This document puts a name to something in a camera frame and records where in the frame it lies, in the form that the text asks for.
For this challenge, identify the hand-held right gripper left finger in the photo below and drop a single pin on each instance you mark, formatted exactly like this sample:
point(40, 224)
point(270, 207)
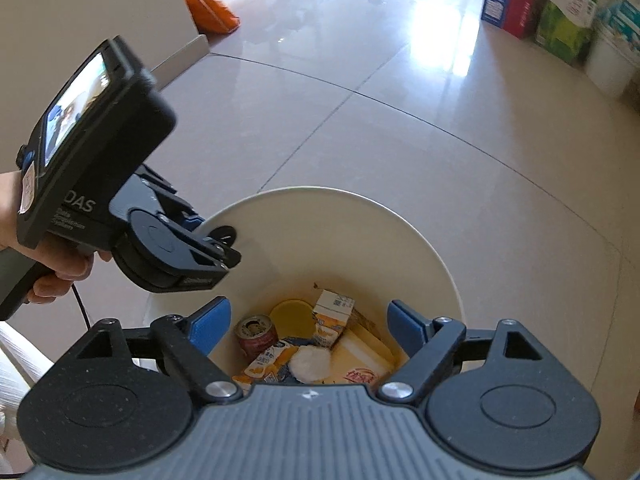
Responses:
point(210, 327)

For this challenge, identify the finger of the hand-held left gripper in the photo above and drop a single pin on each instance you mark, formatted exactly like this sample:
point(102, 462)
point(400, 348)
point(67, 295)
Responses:
point(210, 255)
point(194, 221)

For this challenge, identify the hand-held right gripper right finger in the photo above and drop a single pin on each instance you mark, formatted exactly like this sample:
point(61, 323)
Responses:
point(405, 327)

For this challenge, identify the red drink can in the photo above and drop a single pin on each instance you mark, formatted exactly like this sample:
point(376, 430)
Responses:
point(256, 335)

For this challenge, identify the yellow milk tea cup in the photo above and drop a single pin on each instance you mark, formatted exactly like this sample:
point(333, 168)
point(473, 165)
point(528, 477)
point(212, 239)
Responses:
point(360, 365)

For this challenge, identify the blue yellow juice carton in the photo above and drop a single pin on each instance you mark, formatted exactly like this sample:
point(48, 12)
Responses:
point(265, 362)

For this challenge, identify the blue orange juice carton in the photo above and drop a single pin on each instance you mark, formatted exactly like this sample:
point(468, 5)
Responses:
point(330, 320)

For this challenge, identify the orange plastic lid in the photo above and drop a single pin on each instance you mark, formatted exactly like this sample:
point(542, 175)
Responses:
point(292, 317)

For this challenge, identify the white tissue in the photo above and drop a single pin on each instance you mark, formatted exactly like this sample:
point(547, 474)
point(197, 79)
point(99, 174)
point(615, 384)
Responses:
point(310, 364)

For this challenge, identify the white trash bin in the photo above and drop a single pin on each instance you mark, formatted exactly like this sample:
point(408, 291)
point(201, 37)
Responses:
point(350, 240)

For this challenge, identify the person's left hand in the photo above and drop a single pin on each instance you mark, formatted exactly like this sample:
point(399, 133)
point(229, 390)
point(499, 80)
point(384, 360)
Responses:
point(65, 270)

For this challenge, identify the orange bag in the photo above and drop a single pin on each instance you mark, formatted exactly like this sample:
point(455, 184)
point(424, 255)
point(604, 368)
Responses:
point(212, 7)

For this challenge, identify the person's white clothing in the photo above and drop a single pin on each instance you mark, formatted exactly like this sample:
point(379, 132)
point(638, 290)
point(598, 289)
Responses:
point(20, 375)

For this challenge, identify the white bucket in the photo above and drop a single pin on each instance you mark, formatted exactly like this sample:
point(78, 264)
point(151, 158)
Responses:
point(607, 62)

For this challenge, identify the red box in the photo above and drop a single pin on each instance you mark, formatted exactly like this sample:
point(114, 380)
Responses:
point(522, 7)

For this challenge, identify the green box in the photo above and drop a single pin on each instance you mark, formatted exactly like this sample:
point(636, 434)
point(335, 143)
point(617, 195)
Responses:
point(565, 20)

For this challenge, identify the teal white packs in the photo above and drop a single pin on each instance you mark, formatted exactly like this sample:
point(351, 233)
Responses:
point(622, 17)

